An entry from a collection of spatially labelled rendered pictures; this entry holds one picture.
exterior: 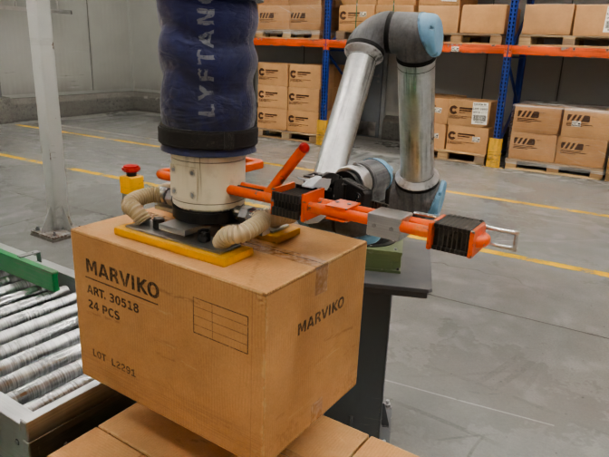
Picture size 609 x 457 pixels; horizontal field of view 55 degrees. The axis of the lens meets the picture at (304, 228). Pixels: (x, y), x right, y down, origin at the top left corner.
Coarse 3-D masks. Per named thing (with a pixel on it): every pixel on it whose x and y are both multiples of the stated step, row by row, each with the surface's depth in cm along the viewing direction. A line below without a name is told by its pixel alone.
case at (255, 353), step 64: (128, 256) 130; (256, 256) 127; (320, 256) 129; (128, 320) 135; (192, 320) 122; (256, 320) 112; (320, 320) 128; (128, 384) 141; (192, 384) 127; (256, 384) 116; (320, 384) 135; (256, 448) 120
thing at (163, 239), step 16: (128, 224) 139; (144, 224) 138; (144, 240) 132; (160, 240) 129; (176, 240) 128; (192, 240) 128; (208, 240) 127; (192, 256) 124; (208, 256) 122; (224, 256) 121; (240, 256) 124
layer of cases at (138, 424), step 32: (128, 416) 156; (160, 416) 157; (320, 416) 159; (64, 448) 143; (96, 448) 144; (128, 448) 144; (160, 448) 144; (192, 448) 145; (288, 448) 146; (320, 448) 147; (352, 448) 147; (384, 448) 147
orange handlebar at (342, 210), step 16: (256, 160) 158; (160, 176) 140; (240, 192) 128; (256, 192) 126; (320, 208) 117; (336, 208) 115; (352, 208) 116; (368, 208) 117; (416, 224) 108; (480, 240) 102
